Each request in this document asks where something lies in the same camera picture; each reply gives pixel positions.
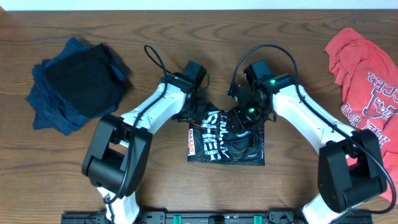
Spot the black orange-patterned jersey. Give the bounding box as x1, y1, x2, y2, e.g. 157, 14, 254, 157
187, 103, 265, 166

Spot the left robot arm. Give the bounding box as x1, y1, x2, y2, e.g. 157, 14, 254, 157
81, 61, 206, 223

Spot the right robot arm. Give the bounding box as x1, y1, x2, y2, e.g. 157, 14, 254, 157
228, 60, 391, 223

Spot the folded black garment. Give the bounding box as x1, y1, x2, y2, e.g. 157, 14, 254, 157
44, 44, 126, 117

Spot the red soccer t-shirt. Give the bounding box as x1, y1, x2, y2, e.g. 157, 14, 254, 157
324, 27, 398, 203

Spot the folded navy blue garment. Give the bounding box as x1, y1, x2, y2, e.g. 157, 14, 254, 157
25, 37, 119, 136

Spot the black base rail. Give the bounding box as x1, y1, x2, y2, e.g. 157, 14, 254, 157
61, 207, 373, 224

